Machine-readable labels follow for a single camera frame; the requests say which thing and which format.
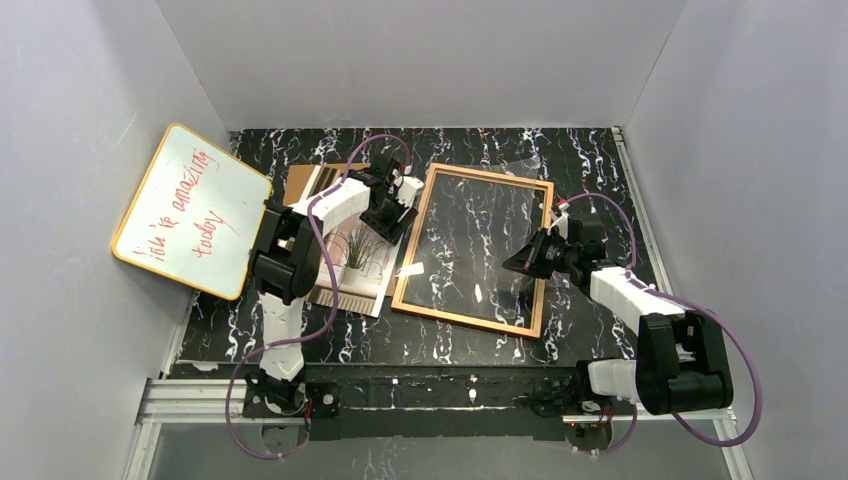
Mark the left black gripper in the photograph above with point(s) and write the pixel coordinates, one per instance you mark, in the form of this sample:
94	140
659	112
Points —
387	220

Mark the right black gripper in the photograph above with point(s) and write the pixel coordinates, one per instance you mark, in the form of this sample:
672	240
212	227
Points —
542	253

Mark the plant photo print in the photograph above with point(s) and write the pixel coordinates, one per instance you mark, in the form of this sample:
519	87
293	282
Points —
361	259

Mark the transparent plastic sheet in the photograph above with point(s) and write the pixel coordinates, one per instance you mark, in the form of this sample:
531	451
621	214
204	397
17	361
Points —
474	245

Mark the wooden picture frame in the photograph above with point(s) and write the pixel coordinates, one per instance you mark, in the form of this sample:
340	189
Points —
404	285

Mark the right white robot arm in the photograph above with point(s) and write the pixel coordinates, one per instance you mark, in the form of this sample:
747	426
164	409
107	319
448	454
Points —
680	362

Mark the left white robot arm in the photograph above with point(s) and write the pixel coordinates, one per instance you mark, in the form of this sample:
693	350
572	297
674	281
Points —
291	250

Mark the brown cardboard backing board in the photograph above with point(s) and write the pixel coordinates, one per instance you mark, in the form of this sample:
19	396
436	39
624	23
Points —
295	182

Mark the whiteboard with red writing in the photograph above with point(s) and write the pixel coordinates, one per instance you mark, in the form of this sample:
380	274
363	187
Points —
195	216

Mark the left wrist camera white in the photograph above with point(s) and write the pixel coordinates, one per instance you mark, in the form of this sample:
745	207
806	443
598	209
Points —
406	187

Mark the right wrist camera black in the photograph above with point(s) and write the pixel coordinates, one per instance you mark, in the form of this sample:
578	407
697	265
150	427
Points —
579	232

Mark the aluminium rail base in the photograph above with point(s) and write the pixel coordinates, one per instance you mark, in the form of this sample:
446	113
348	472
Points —
369	426

